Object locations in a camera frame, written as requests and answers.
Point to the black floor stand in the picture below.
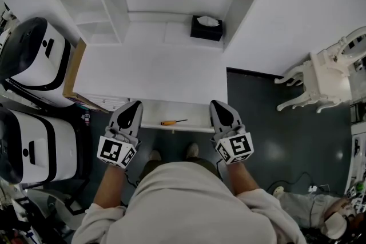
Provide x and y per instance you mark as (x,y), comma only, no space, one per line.
(75,200)

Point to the person's left forearm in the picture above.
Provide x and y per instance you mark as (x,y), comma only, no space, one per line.
(110,185)

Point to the brown wooden board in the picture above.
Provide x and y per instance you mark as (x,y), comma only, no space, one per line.
(75,65)

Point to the person's beige shirt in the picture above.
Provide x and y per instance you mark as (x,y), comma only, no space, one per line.
(186,203)

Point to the person's right forearm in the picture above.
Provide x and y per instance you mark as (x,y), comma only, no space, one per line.
(241,178)

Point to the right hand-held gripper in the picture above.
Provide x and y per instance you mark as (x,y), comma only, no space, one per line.
(228,134)

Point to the person's right shoe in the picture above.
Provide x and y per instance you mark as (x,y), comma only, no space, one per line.
(192,150)

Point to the white drawer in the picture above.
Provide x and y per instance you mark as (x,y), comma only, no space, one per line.
(177,111)

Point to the person's shoe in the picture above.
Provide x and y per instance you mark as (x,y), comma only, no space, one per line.
(192,150)
(154,155)

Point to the person's left shoe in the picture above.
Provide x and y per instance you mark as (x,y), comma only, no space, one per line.
(154,155)

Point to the white power plug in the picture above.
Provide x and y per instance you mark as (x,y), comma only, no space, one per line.
(312,188)

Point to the white side table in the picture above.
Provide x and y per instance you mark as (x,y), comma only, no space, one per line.
(357,151)

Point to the small dark bottle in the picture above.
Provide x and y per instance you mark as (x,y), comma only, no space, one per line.
(87,118)

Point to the person's dark trousers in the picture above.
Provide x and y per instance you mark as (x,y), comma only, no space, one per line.
(206,164)

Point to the white and black robot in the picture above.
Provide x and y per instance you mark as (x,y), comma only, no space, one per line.
(34,57)
(40,148)

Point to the black tissue box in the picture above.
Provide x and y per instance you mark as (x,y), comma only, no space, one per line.
(206,30)

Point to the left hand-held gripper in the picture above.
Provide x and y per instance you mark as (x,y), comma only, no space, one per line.
(120,134)

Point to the white desk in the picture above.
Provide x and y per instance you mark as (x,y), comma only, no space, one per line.
(151,71)

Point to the white ornate chair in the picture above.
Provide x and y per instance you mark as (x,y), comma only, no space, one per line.
(326,77)

